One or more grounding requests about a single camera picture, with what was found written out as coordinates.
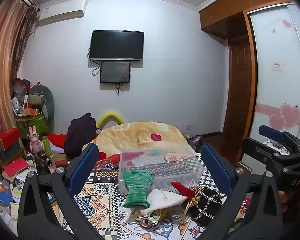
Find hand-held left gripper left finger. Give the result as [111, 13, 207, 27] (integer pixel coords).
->
[17, 142, 108, 240]

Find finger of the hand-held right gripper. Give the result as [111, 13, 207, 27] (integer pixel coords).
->
[241, 139, 294, 174]
[258, 124, 300, 155]

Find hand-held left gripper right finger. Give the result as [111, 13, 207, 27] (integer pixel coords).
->
[200, 144, 284, 240]

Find gold ribbon bow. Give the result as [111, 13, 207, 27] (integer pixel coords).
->
[184, 187, 206, 222]

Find black quilted chain bag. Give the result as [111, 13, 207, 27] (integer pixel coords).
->
[191, 187, 224, 227]

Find clear plastic storage box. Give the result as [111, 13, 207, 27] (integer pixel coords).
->
[118, 146, 205, 195]

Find green knitted glove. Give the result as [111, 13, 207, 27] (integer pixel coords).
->
[122, 169, 155, 208]

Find white drawstring pouch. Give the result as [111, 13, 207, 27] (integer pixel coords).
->
[140, 188, 188, 217]

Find person's right hand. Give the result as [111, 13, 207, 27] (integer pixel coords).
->
[277, 190, 289, 214]

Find red plush cloth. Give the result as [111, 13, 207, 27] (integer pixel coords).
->
[97, 152, 121, 167]

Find dark purple jacket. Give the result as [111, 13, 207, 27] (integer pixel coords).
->
[64, 112, 98, 157]

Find purple slippers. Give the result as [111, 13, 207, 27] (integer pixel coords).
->
[187, 135, 203, 151]

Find patterned bed sheet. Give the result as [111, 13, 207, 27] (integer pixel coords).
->
[47, 152, 253, 240]

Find green bottle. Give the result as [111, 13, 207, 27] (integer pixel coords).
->
[42, 135, 53, 157]

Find black flashlight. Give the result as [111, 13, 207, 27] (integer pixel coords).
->
[35, 150, 53, 167]

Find white heart-print wardrobe door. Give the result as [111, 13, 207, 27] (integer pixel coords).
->
[240, 4, 300, 174]

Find brown wooden door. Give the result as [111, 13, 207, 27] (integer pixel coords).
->
[223, 39, 253, 142]

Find yellow arched foam tube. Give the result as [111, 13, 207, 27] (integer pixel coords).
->
[97, 110, 126, 129]

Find orange yellow blanket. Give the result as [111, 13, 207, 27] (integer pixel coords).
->
[93, 121, 193, 158]

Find pink rabbit toy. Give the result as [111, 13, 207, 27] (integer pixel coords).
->
[28, 126, 44, 153]

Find green storage bag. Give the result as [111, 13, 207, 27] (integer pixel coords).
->
[15, 112, 53, 141]

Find pile of papers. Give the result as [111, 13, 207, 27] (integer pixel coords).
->
[0, 167, 38, 230]

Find red book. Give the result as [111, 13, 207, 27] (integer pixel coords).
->
[3, 158, 29, 178]

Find grey plush toy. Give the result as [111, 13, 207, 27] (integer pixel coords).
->
[27, 84, 56, 121]

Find red box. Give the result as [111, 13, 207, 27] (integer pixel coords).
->
[0, 127, 21, 151]

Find blue orange package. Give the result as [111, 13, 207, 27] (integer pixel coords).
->
[0, 180, 12, 207]

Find small white fan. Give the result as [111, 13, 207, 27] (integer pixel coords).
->
[10, 97, 21, 111]

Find wooden overhead cabinet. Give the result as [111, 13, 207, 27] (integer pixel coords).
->
[199, 0, 294, 40]

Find brown striped curtain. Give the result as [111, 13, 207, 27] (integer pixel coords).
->
[0, 0, 40, 143]

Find white air conditioner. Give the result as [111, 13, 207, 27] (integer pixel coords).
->
[37, 0, 87, 27]

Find small black wall monitor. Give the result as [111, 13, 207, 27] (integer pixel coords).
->
[100, 61, 131, 84]

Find black wall television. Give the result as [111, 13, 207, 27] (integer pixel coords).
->
[89, 30, 145, 62]

